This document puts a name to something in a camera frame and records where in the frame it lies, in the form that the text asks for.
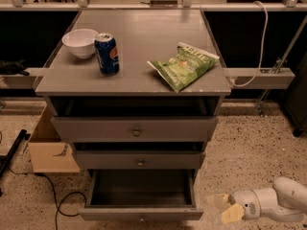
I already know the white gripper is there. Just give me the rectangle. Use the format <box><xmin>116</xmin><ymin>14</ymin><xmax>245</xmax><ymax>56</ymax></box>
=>
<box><xmin>204</xmin><ymin>189</ymin><xmax>263</xmax><ymax>226</ymax></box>

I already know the grey bottom drawer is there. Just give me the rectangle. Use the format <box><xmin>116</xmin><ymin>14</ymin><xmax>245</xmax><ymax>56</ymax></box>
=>
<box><xmin>80</xmin><ymin>170</ymin><xmax>203</xmax><ymax>221</ymax></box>

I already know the grey drawer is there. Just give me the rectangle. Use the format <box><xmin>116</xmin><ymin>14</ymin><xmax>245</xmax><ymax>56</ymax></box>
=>
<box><xmin>74</xmin><ymin>142</ymin><xmax>205</xmax><ymax>170</ymax></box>
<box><xmin>50</xmin><ymin>97</ymin><xmax>219</xmax><ymax>143</ymax></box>
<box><xmin>80</xmin><ymin>170</ymin><xmax>203</xmax><ymax>221</ymax></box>

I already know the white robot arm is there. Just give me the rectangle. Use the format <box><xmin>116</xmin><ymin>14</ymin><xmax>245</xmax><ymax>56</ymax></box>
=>
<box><xmin>205</xmin><ymin>176</ymin><xmax>307</xmax><ymax>224</ymax></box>

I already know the grey drawer cabinet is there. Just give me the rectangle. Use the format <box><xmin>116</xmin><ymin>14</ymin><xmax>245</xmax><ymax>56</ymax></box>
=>
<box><xmin>34</xmin><ymin>9</ymin><xmax>232</xmax><ymax>177</ymax></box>

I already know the grey middle drawer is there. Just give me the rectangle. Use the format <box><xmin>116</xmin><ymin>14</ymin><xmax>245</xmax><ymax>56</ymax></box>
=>
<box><xmin>74</xmin><ymin>142</ymin><xmax>205</xmax><ymax>170</ymax></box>

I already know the grey top drawer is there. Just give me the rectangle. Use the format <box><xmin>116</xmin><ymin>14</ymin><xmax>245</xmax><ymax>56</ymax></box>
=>
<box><xmin>50</xmin><ymin>97</ymin><xmax>219</xmax><ymax>143</ymax></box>

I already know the dark rolling cabinet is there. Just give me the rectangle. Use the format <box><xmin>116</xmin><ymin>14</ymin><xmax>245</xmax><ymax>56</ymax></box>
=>
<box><xmin>283</xmin><ymin>53</ymin><xmax>307</xmax><ymax>137</ymax></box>

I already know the green chip bag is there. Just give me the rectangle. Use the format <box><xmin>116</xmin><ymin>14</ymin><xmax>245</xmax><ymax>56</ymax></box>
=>
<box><xmin>148</xmin><ymin>42</ymin><xmax>220</xmax><ymax>93</ymax></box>

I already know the cardboard box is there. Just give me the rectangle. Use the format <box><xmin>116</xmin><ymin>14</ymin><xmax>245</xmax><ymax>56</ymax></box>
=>
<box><xmin>28</xmin><ymin>107</ymin><xmax>80</xmax><ymax>173</ymax></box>

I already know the blue Pepsi can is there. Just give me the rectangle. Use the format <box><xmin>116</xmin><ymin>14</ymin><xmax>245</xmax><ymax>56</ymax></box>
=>
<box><xmin>94</xmin><ymin>33</ymin><xmax>119</xmax><ymax>76</ymax></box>

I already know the black stand leg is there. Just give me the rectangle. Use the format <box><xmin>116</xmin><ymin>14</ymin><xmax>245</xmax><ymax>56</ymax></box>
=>
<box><xmin>0</xmin><ymin>128</ymin><xmax>31</xmax><ymax>197</ymax></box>

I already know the white bowl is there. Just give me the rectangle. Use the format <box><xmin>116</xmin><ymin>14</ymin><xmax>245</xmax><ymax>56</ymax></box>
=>
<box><xmin>61</xmin><ymin>29</ymin><xmax>98</xmax><ymax>58</ymax></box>

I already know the white cable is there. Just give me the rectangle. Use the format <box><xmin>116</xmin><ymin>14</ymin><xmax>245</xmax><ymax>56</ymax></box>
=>
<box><xmin>228</xmin><ymin>0</ymin><xmax>269</xmax><ymax>88</ymax></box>

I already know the black floor cable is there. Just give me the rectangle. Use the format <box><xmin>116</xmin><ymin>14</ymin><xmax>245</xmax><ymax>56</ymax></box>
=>
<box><xmin>6</xmin><ymin>166</ymin><xmax>87</xmax><ymax>230</ymax></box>

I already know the black object on rail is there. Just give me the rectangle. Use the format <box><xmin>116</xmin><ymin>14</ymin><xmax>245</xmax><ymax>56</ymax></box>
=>
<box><xmin>0</xmin><ymin>60</ymin><xmax>30</xmax><ymax>76</ymax></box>

